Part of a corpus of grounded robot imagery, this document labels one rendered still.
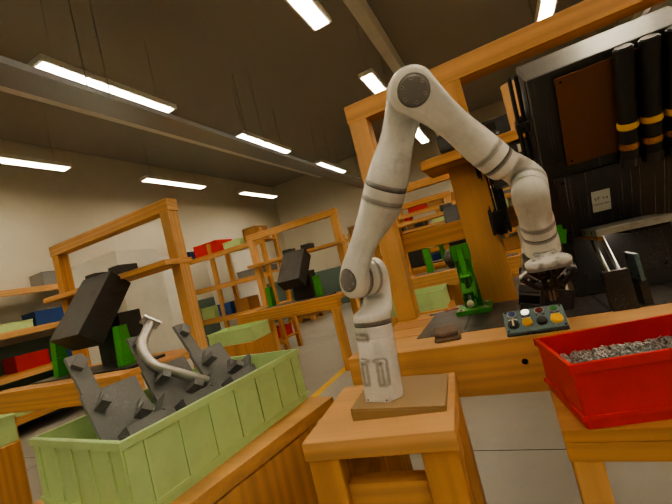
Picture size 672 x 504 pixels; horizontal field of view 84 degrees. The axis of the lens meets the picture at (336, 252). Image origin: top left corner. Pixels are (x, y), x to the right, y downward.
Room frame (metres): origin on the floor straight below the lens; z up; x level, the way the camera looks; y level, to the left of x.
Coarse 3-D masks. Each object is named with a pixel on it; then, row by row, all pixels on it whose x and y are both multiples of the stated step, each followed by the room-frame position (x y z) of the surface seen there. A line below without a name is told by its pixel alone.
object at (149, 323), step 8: (144, 320) 1.19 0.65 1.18; (152, 320) 1.19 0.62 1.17; (144, 328) 1.16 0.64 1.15; (152, 328) 1.18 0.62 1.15; (144, 336) 1.14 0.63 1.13; (136, 344) 1.13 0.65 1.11; (144, 344) 1.12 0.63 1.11; (144, 352) 1.11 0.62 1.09; (144, 360) 1.10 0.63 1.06; (152, 360) 1.11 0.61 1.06; (152, 368) 1.11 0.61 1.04; (160, 368) 1.12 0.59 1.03; (168, 368) 1.13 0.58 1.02; (176, 368) 1.15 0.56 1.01; (176, 376) 1.14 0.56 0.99; (184, 376) 1.16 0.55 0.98; (192, 376) 1.17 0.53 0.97; (200, 376) 1.19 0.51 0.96; (208, 376) 1.21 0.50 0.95
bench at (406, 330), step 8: (408, 320) 1.73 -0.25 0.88; (416, 320) 1.69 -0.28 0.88; (424, 320) 1.64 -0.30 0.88; (400, 328) 1.60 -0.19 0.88; (408, 328) 1.56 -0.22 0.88; (416, 328) 1.52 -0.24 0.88; (424, 328) 1.48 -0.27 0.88; (400, 336) 1.44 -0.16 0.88; (408, 336) 1.41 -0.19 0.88; (416, 336) 1.38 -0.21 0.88; (392, 456) 1.19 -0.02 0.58; (400, 456) 1.19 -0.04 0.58; (408, 456) 1.25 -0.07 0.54; (392, 464) 1.19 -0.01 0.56; (400, 464) 1.18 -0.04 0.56; (408, 464) 1.23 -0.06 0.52
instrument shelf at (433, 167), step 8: (504, 136) 1.39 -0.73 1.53; (512, 136) 1.38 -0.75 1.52; (448, 152) 1.48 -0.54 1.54; (456, 152) 1.47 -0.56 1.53; (432, 160) 1.51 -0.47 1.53; (440, 160) 1.49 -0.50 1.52; (448, 160) 1.48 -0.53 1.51; (456, 160) 1.48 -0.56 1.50; (464, 160) 1.52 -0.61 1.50; (424, 168) 1.52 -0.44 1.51; (432, 168) 1.53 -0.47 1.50; (440, 168) 1.57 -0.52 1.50; (432, 176) 1.70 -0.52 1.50
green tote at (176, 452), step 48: (240, 384) 1.03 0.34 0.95; (288, 384) 1.20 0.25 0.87; (48, 432) 0.98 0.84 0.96; (144, 432) 0.79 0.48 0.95; (192, 432) 0.89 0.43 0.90; (240, 432) 1.01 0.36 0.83; (48, 480) 0.92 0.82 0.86; (96, 480) 0.81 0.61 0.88; (144, 480) 0.78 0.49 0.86; (192, 480) 0.86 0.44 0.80
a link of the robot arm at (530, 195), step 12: (528, 180) 0.73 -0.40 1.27; (540, 180) 0.72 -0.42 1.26; (516, 192) 0.74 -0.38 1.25; (528, 192) 0.72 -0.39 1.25; (540, 192) 0.72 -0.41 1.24; (516, 204) 0.75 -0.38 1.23; (528, 204) 0.74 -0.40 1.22; (540, 204) 0.74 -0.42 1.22; (528, 216) 0.77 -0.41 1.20; (540, 216) 0.76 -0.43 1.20; (552, 216) 0.78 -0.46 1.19; (528, 228) 0.80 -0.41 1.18; (540, 228) 0.78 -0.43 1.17; (552, 228) 0.79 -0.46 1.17; (528, 240) 0.82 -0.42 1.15; (540, 240) 0.80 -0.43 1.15
